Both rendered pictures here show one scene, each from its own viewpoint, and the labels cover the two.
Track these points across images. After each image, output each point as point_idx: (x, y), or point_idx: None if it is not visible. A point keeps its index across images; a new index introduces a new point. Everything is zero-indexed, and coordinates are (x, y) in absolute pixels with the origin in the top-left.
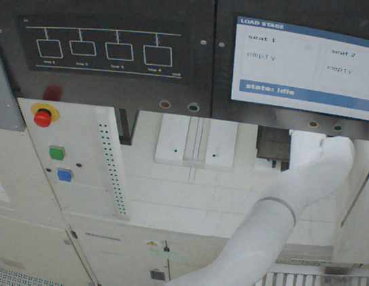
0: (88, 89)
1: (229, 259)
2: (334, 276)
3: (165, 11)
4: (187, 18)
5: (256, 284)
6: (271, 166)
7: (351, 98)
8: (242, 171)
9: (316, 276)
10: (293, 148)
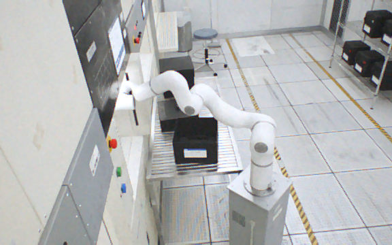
0: (109, 107)
1: (176, 77)
2: (153, 143)
3: (103, 41)
4: (105, 41)
5: (158, 166)
6: None
7: (121, 47)
8: None
9: (154, 148)
10: (118, 105)
